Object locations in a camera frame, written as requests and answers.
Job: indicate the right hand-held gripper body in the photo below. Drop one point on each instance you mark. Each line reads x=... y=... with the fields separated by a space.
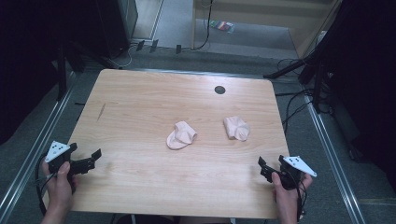
x=295 y=165

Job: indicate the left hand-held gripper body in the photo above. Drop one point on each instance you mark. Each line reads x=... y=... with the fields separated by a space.
x=57 y=151

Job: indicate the pink ankle sock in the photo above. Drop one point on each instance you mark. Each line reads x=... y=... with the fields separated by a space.
x=180 y=137
x=236 y=128

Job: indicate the person's right hand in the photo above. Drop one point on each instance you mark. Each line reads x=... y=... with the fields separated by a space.
x=288 y=200

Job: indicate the person's left hand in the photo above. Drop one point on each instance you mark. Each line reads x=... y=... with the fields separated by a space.
x=57 y=189

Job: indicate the black metal stand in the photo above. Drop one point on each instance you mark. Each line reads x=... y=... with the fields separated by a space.
x=61 y=74

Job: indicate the black tripod stand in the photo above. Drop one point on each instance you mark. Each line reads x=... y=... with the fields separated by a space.
x=317 y=74

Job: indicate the black curtain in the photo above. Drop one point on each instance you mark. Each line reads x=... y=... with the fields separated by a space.
x=28 y=62
x=370 y=77

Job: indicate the dark cabinet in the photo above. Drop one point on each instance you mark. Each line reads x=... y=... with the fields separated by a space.
x=116 y=25

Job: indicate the colourful packet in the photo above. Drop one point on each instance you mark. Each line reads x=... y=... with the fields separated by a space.
x=222 y=26

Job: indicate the metal floor rail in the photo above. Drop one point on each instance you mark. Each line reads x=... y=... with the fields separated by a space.
x=333 y=158
x=37 y=149

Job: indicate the beige wooden frame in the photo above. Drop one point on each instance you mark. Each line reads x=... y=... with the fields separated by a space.
x=249 y=15

